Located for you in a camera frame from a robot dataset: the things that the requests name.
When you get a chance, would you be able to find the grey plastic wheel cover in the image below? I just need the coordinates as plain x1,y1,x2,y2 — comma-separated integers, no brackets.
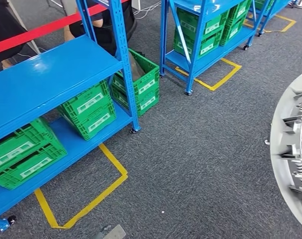
269,68,302,233

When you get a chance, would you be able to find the blue metal shelf rack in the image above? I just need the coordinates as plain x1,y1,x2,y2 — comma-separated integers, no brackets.
160,0,275,96
0,0,142,232
248,0,293,37

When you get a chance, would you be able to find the green plastic folding crate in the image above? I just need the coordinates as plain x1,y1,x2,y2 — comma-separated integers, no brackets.
57,80,117,141
254,0,276,10
173,7,226,60
0,117,67,191
219,0,253,47
111,48,160,118

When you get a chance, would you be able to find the grey sheet in crate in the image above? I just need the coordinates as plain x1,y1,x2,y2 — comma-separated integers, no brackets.
129,52,145,82

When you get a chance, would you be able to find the yellow floor tape outline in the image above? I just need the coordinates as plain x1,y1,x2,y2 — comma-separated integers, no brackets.
33,142,129,230

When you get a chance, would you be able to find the red barrier belt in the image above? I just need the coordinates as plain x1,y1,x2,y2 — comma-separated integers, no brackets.
0,0,129,57

